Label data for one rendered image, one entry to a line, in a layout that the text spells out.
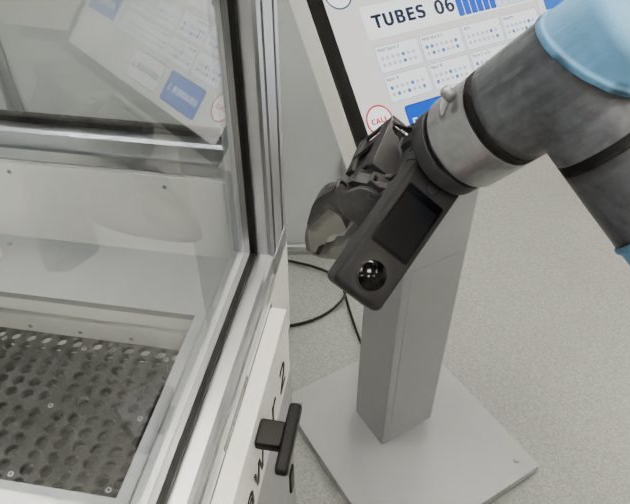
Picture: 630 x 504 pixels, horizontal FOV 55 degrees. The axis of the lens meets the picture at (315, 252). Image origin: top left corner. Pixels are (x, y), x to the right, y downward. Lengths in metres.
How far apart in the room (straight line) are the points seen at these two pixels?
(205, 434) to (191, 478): 0.04
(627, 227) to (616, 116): 0.07
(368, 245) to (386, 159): 0.09
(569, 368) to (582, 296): 0.32
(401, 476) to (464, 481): 0.15
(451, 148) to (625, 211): 0.12
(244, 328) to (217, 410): 0.09
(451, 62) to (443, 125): 0.47
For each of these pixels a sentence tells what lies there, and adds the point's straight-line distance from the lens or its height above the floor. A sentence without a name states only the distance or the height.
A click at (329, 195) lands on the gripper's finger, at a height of 1.10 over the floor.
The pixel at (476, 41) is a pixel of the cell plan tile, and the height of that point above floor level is 1.07.
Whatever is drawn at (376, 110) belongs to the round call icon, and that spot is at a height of 1.03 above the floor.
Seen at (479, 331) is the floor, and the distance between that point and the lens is 1.95.
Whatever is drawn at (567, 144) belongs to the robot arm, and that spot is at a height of 1.21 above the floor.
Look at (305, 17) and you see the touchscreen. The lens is 0.84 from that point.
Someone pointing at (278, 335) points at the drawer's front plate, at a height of 0.93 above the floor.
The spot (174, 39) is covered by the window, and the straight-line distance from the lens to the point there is 0.39.
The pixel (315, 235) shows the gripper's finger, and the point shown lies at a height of 1.04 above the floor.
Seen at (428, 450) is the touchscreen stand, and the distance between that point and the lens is 1.63.
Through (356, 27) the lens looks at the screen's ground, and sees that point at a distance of 0.85.
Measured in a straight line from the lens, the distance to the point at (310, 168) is 1.95.
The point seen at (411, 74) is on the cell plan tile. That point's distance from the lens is 0.87.
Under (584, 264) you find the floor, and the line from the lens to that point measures 2.30.
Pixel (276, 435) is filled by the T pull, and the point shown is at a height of 0.91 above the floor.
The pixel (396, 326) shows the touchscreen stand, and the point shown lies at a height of 0.48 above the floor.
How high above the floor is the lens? 1.41
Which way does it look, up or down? 41 degrees down
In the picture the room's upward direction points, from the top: straight up
